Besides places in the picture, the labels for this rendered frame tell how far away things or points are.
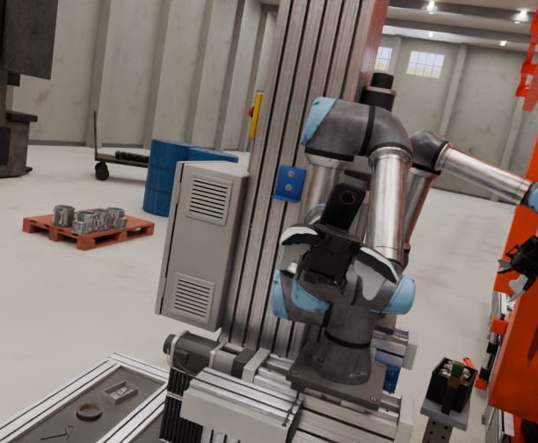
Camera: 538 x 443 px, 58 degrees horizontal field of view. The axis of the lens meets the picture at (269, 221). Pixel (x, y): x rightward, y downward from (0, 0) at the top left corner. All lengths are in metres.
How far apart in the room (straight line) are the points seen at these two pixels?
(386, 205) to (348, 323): 0.33
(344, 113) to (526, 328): 1.18
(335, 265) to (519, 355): 1.39
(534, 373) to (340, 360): 0.99
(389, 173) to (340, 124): 0.16
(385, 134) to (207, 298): 0.69
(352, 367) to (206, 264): 0.50
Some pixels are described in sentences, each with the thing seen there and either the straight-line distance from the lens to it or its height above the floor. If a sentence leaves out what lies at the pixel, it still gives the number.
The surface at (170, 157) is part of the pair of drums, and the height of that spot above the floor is 0.77.
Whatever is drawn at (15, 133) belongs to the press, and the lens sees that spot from 7.63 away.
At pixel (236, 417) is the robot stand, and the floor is 0.71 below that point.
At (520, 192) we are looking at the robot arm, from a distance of 1.55.
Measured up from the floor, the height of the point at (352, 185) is 1.32.
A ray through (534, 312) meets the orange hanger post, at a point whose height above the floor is 0.91.
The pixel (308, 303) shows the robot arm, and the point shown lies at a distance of 0.89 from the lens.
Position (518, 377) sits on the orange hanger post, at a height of 0.67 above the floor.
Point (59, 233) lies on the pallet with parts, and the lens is 4.76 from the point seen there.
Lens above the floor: 1.37
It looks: 11 degrees down
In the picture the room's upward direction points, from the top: 11 degrees clockwise
